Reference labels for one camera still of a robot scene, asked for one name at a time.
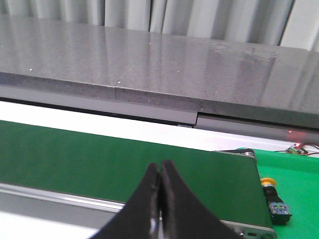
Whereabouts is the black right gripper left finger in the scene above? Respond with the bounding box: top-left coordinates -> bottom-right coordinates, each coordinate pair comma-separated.
91,163 -> 160,239

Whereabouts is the small motor controller board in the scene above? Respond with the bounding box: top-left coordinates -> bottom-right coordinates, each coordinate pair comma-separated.
286,146 -> 308,155

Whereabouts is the grey stone counter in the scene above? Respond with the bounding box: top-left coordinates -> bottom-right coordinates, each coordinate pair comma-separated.
0,14 -> 319,143

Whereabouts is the green conveyor belt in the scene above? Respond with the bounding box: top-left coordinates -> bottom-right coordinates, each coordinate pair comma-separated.
0,121 -> 271,227

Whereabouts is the black timing drive belt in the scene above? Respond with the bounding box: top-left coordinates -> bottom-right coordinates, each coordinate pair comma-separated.
219,148 -> 256,158

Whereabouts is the green plastic tray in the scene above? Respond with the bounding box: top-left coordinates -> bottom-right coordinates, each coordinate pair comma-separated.
255,149 -> 319,239

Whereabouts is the yellow mushroom push button switch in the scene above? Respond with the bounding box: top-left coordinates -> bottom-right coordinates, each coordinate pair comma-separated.
261,178 -> 292,225

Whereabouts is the white pleated curtain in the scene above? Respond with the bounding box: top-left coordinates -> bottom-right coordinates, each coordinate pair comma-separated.
0,0 -> 319,52

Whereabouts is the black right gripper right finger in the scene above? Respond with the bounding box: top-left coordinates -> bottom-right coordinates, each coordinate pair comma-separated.
159,160 -> 240,239

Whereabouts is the aluminium conveyor frame rail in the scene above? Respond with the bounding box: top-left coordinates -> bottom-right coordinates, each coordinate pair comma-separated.
0,183 -> 277,239

